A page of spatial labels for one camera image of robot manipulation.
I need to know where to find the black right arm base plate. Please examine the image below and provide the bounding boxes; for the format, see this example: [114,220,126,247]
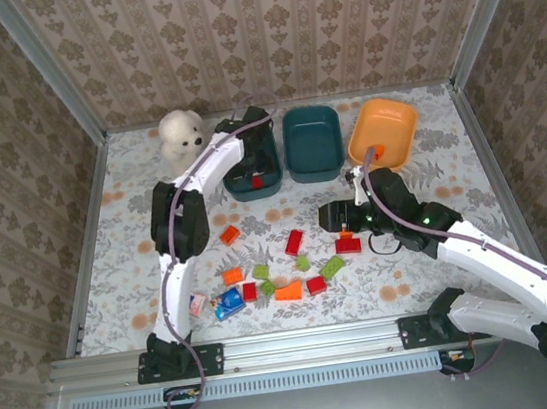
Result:
[396,306,492,351]

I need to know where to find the red rectangular lego brick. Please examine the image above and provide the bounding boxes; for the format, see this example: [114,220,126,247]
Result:
[305,274,329,297]
[333,234,364,257]

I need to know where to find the orange sloped lego piece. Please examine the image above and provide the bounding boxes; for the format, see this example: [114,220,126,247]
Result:
[273,279,305,304]

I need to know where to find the white plush bear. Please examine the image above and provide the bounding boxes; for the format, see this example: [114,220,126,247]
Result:
[155,106,212,178]

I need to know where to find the red long lego brick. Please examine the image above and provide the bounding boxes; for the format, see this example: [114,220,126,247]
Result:
[281,228,307,258]

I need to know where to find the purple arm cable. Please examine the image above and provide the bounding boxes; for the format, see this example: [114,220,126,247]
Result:
[127,91,321,409]
[346,123,547,388]

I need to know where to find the pink small packet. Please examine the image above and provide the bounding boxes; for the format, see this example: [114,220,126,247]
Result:
[187,292,209,319]

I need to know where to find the orange rectangular lego brick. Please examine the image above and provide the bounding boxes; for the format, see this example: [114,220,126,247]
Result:
[219,223,243,248]
[221,266,245,287]

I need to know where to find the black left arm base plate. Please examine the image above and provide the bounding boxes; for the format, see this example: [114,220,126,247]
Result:
[134,340,227,386]

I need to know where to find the aluminium frame rail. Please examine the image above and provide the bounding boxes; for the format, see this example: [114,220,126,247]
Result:
[46,306,474,397]

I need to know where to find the orange plastic bin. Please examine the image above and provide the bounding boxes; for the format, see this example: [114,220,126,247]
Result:
[341,93,426,179]

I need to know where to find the dark teal plastic bin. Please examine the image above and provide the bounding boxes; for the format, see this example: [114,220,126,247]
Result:
[214,112,287,205]
[278,101,350,187]

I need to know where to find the lime green long lego brick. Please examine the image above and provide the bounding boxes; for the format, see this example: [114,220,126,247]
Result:
[317,255,349,281]

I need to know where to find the aluminium frame post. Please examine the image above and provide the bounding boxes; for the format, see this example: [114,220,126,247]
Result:
[0,0,109,153]
[440,0,547,89]

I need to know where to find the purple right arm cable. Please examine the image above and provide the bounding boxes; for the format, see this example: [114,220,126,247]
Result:
[346,123,547,388]

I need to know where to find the grey slotted cable duct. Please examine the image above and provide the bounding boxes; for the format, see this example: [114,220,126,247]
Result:
[68,349,446,409]

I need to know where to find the aluminium side rail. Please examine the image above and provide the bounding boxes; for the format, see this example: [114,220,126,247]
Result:
[446,70,547,290]
[37,133,136,359]

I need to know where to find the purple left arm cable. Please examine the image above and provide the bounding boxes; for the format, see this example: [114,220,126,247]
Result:
[127,91,321,409]

